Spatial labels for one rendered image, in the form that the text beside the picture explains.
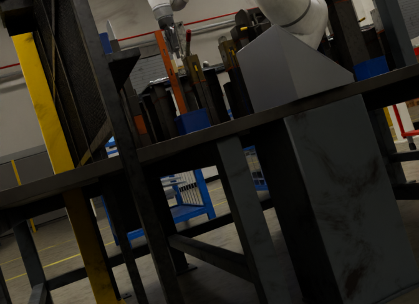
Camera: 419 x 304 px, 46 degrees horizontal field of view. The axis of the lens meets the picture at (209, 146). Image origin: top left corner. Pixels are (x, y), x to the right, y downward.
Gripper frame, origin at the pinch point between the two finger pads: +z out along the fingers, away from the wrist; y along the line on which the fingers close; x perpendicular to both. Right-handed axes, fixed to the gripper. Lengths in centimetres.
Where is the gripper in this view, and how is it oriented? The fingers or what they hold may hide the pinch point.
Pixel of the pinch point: (178, 59)
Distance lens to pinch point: 239.8
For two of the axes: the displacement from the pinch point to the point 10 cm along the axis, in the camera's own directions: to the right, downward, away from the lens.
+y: -2.9, 1.0, 9.5
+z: 3.0, 9.5, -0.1
